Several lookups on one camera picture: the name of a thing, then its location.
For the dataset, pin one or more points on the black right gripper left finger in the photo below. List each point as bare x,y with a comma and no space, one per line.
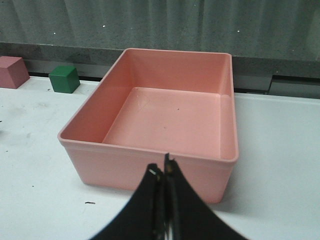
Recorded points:
143,217

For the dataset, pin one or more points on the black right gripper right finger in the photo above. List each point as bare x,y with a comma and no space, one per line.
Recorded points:
189,218

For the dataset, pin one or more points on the pink plastic bin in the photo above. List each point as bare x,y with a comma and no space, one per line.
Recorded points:
154,102

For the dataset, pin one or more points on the grey stone ledge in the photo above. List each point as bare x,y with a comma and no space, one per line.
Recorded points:
259,75

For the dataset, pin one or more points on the green cube block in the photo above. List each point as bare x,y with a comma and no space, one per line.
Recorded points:
64,79

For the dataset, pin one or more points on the pink cube block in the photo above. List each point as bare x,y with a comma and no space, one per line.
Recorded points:
13,72

